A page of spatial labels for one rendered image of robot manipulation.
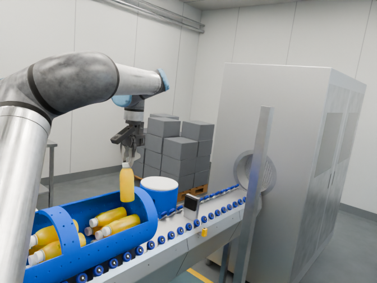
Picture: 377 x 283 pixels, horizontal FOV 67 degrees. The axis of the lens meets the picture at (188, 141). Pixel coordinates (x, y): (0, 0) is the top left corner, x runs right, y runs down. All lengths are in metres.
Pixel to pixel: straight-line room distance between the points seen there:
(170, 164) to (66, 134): 1.70
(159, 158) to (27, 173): 4.05
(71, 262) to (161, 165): 3.45
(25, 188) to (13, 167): 0.04
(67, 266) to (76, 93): 0.75
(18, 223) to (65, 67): 0.30
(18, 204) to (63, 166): 4.46
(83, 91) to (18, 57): 3.89
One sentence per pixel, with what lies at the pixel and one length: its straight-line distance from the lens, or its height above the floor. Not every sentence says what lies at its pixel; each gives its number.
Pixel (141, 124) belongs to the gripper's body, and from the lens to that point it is 1.35.
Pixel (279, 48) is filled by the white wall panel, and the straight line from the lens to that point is 5.72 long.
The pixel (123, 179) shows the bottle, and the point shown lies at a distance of 1.35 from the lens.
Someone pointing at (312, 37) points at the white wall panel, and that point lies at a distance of 5.55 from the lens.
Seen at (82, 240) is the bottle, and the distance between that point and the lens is 1.27.
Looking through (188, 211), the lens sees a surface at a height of 0.98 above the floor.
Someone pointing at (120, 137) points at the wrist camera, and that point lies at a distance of 1.28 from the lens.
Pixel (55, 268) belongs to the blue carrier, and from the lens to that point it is 1.18.
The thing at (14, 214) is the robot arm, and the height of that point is 1.54.
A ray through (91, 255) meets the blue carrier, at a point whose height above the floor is 1.08.
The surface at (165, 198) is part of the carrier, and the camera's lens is 2.05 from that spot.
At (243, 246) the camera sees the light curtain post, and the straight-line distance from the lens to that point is 1.88.
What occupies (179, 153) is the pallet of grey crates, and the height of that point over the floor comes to 0.78.
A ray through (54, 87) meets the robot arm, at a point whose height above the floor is 1.73.
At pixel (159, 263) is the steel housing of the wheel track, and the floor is 0.86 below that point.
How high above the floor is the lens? 1.76
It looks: 11 degrees down
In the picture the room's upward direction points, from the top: 7 degrees clockwise
